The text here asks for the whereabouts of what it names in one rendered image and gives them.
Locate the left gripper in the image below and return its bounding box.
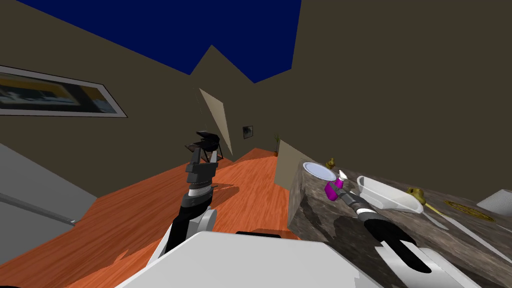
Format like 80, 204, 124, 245
185, 146, 220, 185

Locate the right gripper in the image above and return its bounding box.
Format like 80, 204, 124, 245
335, 187, 361, 209

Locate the purple spray bottle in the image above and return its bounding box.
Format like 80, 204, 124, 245
324, 169, 348, 202

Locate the black grill on stand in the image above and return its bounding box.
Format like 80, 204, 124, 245
184, 130, 225, 163

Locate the white plate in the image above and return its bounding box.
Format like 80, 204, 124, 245
302, 161, 338, 182

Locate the white basin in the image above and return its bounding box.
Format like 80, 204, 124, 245
355, 175, 425, 215

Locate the gold faucet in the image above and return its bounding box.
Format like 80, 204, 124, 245
406, 186, 443, 216

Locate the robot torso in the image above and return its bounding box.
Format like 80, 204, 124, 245
115, 229, 386, 288

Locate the gold round drain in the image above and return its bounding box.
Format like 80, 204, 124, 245
443, 199, 497, 223

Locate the white rounded box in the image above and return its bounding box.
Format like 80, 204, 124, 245
475, 188, 512, 219

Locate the grey cabinet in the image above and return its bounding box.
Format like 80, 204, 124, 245
0, 142, 99, 267

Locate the wide framed wall picture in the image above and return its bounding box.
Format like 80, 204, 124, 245
0, 65, 129, 119

